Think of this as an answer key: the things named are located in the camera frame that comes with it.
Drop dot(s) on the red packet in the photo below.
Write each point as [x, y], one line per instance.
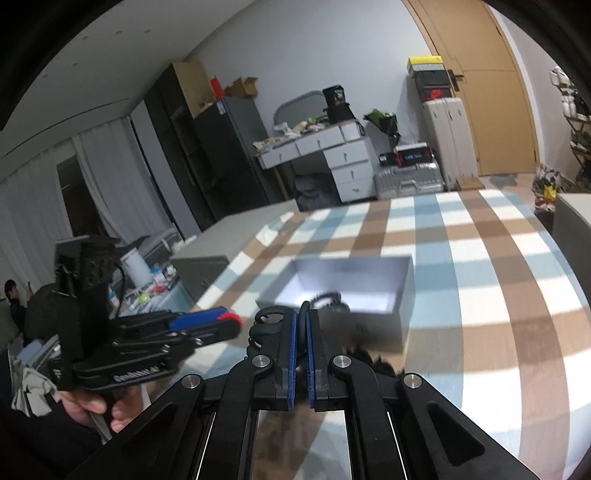
[217, 88]

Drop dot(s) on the pile of desk clutter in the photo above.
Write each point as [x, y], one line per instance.
[291, 131]

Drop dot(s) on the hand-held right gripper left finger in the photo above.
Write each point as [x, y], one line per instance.
[290, 360]

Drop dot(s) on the brown cardboard box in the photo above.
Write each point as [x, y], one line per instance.
[470, 183]

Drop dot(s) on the black bag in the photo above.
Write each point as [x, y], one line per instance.
[339, 108]

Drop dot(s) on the yellow lid shoe box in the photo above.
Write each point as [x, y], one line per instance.
[425, 62]

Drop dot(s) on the tall brown cardboard panel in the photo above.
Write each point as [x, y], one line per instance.
[194, 87]

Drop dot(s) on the plain black shoe box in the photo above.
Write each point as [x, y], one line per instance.
[431, 79]

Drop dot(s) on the dark grey bag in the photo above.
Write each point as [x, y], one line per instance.
[314, 191]

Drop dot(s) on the wooden shelf rack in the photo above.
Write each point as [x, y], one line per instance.
[575, 115]

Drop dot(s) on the black cabinet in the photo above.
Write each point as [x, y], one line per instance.
[178, 147]

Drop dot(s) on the white curtain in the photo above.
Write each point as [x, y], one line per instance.
[106, 184]

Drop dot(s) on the grey cardboard box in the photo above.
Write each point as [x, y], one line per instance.
[351, 281]

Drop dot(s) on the grey cabinet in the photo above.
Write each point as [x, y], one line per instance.
[575, 235]

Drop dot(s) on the grey bed frame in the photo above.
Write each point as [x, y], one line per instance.
[207, 254]

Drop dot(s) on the grey rounded board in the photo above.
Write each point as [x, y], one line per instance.
[295, 106]

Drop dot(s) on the black shoe box red print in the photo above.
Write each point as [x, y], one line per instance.
[436, 94]

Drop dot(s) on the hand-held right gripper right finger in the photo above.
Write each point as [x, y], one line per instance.
[311, 360]

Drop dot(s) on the person's left hand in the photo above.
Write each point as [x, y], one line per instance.
[124, 408]

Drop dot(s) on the grey refrigerator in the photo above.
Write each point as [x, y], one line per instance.
[235, 152]

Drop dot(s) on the open cardboard box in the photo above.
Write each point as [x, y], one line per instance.
[242, 87]

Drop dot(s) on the white kettle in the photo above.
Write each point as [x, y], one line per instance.
[136, 267]

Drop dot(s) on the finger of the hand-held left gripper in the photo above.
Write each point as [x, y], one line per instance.
[175, 341]
[198, 319]

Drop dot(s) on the white desk with drawers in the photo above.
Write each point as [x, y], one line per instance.
[351, 166]

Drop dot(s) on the white suitcase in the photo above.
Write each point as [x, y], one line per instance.
[450, 138]

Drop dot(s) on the small black box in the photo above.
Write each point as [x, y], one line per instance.
[387, 159]

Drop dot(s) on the silver suitcase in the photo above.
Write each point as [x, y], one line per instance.
[408, 182]

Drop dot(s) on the cluttered side table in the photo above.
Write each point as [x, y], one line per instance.
[152, 290]

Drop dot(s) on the black shoe box blue label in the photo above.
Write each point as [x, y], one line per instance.
[413, 156]

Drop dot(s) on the black lace choker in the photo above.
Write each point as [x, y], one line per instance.
[376, 362]

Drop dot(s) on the person's left forearm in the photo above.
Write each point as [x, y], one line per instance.
[37, 452]

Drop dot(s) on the green bag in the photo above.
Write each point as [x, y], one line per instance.
[381, 120]

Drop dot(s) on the wooden door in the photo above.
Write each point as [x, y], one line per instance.
[489, 115]

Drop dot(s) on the grey crumpled cloth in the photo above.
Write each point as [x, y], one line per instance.
[34, 392]

